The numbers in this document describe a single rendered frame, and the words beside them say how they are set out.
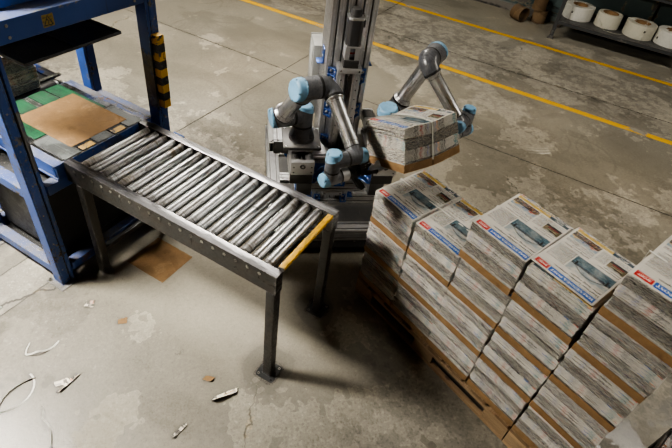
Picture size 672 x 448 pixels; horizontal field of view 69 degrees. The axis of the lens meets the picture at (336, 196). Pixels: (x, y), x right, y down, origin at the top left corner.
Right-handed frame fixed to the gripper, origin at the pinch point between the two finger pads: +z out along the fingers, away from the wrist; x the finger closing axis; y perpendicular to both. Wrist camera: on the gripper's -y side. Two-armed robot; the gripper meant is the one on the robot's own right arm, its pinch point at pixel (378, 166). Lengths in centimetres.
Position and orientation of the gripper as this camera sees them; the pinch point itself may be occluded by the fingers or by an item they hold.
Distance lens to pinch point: 254.6
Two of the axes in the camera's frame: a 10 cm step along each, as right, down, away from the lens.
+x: -5.8, -2.7, 7.7
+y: -1.0, -9.2, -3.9
